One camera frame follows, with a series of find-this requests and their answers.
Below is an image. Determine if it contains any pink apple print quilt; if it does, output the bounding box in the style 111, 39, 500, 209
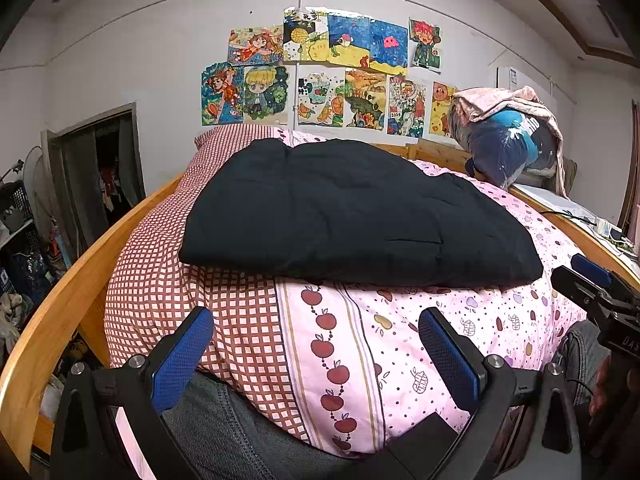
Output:
102, 124, 588, 480

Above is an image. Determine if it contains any wooden bed frame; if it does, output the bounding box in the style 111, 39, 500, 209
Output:
0, 142, 640, 480

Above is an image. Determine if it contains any bundle of bagged bedding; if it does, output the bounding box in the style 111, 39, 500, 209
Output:
447, 85, 568, 196

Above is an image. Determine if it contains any white side table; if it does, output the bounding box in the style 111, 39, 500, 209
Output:
510, 182, 640, 261

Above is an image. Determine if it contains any clear bag of blue clothes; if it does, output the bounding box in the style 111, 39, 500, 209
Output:
447, 105, 558, 188

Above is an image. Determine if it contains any black cable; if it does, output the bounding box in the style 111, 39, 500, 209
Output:
542, 210, 601, 226

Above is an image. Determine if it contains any standing fan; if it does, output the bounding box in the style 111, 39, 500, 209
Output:
22, 146, 58, 226

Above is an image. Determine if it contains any grey closet doorway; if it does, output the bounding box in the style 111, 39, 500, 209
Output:
42, 102, 146, 256

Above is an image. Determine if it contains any person's right hand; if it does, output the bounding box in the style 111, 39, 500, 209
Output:
589, 359, 619, 424

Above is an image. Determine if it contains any person's left leg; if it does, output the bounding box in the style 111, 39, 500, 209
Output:
160, 370, 381, 480

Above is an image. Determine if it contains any black plastic basket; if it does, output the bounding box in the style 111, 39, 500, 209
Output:
0, 180, 33, 233

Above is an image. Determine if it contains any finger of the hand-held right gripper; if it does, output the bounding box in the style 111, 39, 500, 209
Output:
570, 253, 613, 287
550, 265, 616, 311

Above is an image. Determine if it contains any person's right leg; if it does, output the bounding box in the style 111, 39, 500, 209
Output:
550, 320, 613, 401

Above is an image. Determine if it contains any person's leg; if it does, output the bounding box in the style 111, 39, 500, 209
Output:
160, 370, 381, 480
550, 320, 613, 401

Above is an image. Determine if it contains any black padded jacket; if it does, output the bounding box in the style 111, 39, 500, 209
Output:
179, 138, 545, 288

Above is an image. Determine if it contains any grey cushion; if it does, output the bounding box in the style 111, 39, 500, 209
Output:
520, 157, 578, 193

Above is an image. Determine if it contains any white air conditioner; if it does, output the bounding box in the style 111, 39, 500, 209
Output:
496, 66, 531, 90

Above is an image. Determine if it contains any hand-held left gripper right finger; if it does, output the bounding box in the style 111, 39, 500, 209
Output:
417, 307, 583, 480

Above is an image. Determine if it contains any group of colourful wall drawings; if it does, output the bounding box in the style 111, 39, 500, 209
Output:
201, 7, 461, 138

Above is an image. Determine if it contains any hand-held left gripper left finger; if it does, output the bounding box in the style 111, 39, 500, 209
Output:
50, 306, 216, 480

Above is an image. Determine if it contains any white power strip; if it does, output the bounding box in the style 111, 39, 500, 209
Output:
602, 225, 636, 246

